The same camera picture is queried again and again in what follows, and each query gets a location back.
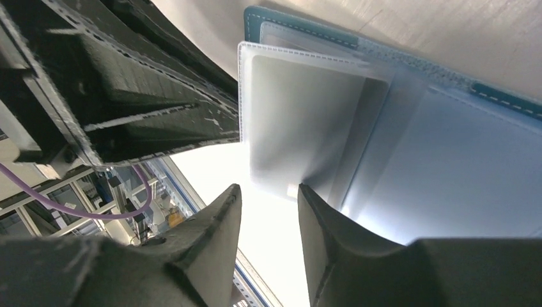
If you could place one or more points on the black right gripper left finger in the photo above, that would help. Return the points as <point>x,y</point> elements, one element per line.
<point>191,264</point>

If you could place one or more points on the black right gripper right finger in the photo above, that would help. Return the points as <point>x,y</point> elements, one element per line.
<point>348,265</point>

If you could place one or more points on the teal leather card holder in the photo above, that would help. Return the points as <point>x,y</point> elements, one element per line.
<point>402,146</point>

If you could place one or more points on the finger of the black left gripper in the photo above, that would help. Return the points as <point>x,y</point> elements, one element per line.
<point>112,82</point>

